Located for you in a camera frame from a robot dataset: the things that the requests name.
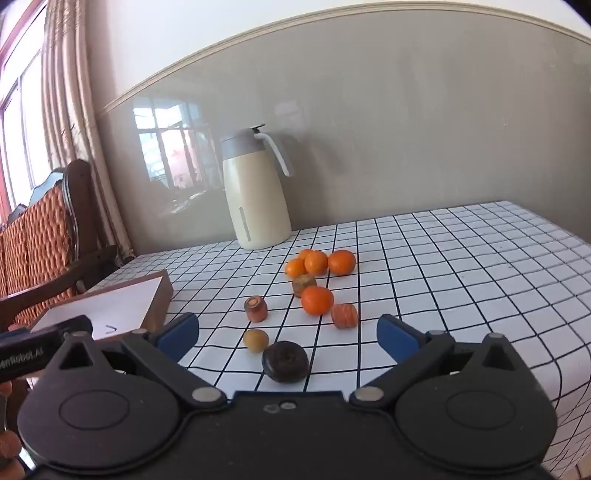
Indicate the brownish carrot piece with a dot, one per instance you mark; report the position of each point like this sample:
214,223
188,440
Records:
304,285

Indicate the orange woven seat cushion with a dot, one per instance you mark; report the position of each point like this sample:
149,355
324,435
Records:
37,249

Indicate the white black checkered tablecloth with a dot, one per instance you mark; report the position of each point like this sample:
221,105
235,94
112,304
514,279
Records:
461,258

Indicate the red framed window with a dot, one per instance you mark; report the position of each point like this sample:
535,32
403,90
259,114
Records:
21,115

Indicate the person's left hand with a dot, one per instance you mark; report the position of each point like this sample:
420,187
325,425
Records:
9,445

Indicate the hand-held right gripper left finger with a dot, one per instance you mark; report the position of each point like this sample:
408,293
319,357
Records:
178,334

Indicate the carrot piece with dark core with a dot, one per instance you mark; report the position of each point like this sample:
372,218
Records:
255,309

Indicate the cream thermos jug grey lid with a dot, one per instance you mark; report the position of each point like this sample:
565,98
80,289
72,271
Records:
256,203

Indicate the small yellow round fruit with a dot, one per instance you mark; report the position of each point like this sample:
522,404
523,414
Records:
256,340

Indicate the dark purple round fruit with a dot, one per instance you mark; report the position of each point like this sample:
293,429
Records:
285,362

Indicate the beige patterned curtain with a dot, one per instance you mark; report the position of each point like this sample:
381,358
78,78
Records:
78,115

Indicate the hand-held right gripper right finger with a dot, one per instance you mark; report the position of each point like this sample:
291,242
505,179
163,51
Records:
397,337

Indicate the wooden tray with white inside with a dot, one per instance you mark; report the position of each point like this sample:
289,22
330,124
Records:
115,302

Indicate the dark wooden bench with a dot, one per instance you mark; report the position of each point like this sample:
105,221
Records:
85,207

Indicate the large orange mandarin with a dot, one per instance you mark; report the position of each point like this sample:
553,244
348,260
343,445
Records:
317,300

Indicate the striped orange carrot piece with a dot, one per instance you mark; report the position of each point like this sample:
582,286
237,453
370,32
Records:
344,315

